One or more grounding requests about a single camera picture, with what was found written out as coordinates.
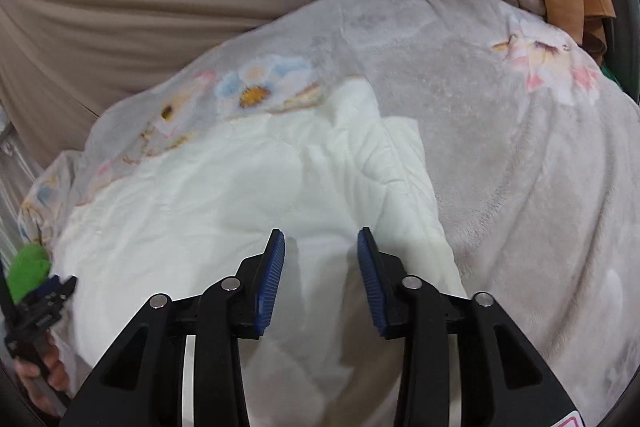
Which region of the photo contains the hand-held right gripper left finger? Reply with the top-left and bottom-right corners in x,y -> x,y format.
59,228 -> 286,427

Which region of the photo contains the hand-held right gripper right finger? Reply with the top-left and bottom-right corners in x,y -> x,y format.
356,227 -> 585,427

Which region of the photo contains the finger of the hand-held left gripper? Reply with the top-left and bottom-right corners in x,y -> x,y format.
42,274 -> 79,314

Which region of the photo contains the cream quilted jacket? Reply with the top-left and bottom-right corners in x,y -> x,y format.
52,79 -> 469,427

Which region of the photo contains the person's left hand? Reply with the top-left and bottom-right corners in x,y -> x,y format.
14,331 -> 72,414

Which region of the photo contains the green pillow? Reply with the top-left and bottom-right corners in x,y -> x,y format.
9,243 -> 54,305

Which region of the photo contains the silver white curtain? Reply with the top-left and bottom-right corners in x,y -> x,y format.
0,104 -> 43,268

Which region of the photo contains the grey floral fleece blanket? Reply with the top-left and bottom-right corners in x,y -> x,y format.
17,0 -> 640,427

